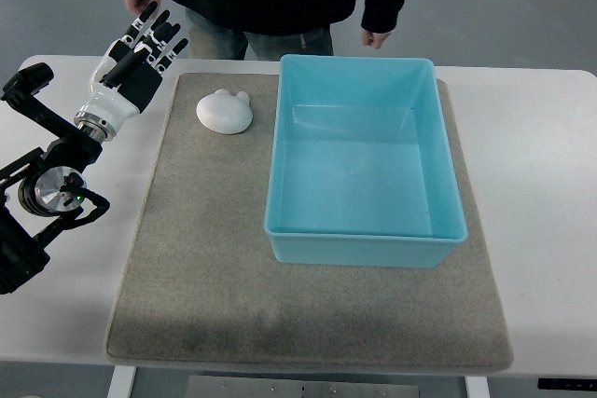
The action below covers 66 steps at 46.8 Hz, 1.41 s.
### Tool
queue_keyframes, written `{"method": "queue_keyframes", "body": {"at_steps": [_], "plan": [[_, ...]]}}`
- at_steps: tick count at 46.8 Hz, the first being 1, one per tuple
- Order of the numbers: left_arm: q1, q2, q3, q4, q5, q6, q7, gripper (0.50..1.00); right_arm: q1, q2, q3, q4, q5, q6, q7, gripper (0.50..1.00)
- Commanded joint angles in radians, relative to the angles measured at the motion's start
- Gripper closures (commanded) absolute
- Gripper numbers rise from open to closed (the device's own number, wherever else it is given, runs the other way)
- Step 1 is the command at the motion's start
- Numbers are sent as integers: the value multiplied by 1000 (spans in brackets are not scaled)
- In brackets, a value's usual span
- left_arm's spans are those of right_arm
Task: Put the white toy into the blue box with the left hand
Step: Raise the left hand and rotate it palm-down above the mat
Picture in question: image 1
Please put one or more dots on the person's left hand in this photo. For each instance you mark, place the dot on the person's left hand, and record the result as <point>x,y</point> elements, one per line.
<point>373,40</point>

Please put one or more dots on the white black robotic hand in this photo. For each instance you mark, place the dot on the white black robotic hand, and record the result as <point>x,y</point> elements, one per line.
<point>129,74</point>

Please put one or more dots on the white toy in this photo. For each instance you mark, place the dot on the white toy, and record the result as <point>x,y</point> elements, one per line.
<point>225,113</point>

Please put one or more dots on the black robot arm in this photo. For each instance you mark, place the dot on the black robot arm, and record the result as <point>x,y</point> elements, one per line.
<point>50,182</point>

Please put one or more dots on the blue plastic box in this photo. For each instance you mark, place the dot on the blue plastic box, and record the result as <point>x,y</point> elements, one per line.
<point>361,166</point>

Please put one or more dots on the grey felt mat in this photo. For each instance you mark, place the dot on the grey felt mat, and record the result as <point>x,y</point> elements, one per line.
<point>202,286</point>

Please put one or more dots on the black table control panel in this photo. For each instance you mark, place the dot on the black table control panel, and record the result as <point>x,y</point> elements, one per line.
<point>567,384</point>

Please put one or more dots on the metal table frame plate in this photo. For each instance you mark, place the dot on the metal table frame plate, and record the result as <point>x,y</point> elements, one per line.
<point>211,386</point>

